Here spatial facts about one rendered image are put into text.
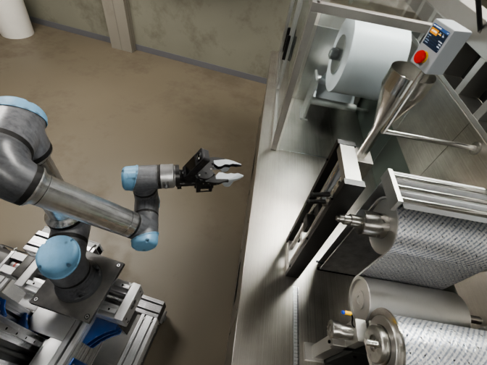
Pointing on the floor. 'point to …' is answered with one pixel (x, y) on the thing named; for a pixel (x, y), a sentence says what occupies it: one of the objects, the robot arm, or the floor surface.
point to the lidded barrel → (14, 19)
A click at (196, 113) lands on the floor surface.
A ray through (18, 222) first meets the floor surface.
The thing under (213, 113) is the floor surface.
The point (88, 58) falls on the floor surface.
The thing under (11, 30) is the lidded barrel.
